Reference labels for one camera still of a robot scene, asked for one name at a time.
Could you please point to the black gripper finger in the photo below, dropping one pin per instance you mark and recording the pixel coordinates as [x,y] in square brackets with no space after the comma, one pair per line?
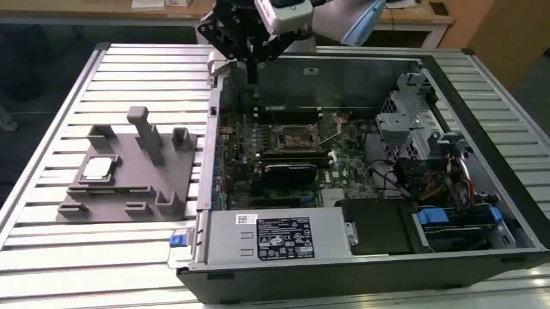
[216,35]
[279,45]

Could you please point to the silver CPU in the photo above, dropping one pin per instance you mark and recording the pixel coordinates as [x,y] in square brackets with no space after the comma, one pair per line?
[97,169]

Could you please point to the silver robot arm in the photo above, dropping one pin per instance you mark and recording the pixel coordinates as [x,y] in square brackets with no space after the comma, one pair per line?
[328,19]

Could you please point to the CPU socket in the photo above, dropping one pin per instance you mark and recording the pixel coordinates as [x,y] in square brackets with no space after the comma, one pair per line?
[296,139]

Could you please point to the small white box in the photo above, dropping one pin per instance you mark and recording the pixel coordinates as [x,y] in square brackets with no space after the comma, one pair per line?
[177,2]

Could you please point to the white paper sheet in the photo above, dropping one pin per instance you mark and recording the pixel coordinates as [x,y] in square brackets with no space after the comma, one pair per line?
[146,4]

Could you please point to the wooden desk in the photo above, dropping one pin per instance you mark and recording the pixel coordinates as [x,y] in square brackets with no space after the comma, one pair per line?
[85,13]

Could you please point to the green motherboard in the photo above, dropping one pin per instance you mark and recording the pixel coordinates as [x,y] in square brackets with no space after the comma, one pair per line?
[352,151]

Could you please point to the metal disk bay cage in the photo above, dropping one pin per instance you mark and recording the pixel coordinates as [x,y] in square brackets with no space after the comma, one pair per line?
[401,124]

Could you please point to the small black desk device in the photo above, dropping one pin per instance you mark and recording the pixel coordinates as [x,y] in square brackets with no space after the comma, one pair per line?
[438,8]

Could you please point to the black graphics card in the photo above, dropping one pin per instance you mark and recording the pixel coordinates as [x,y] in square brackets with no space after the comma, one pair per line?
[289,175]

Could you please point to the grey parts rack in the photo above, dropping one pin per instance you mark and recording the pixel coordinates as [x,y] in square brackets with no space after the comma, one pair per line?
[128,161]

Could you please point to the black office chair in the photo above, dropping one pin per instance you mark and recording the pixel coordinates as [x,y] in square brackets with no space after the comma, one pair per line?
[25,58]

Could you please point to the black expansion slot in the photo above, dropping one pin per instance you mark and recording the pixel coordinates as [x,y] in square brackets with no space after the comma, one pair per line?
[275,201]

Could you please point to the silver heat sink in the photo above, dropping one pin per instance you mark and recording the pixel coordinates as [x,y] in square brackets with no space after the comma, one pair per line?
[332,197]

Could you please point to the wooden cabinet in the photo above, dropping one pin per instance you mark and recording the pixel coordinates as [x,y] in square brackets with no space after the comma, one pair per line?
[507,32]

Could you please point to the white chair base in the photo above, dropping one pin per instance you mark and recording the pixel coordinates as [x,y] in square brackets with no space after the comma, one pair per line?
[5,120]

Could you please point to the grey power supply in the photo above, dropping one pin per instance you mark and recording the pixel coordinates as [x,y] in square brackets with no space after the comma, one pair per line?
[227,231]

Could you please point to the hard disk in blue carrier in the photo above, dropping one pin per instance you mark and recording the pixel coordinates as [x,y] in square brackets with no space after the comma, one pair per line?
[432,216]

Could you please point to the blue case latch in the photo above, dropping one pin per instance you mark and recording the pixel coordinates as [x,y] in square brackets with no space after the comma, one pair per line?
[177,241]

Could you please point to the black PC case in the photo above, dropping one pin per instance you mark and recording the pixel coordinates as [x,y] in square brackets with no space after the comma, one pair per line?
[343,283]

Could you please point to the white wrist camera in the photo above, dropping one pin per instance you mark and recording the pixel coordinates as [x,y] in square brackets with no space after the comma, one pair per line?
[287,17]

